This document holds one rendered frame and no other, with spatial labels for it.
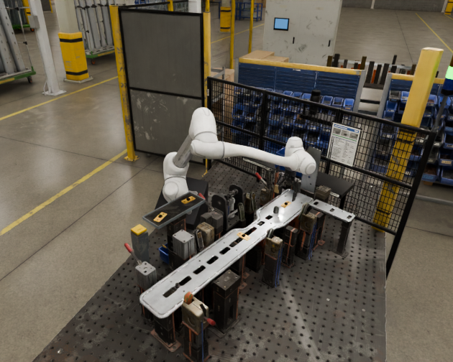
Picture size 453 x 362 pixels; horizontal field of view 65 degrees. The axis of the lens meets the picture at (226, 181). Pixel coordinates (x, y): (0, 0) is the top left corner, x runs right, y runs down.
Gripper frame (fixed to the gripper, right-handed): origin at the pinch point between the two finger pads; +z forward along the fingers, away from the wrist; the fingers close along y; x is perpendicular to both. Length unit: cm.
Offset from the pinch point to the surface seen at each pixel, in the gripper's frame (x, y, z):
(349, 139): 54, 14, -28
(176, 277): -96, -5, 8
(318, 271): -11, 37, 37
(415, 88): 57, 46, -71
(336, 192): 32.8, 21.3, 3.8
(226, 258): -68, 5, 8
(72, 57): 247, -735, 57
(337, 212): 14.3, 31.2, 6.8
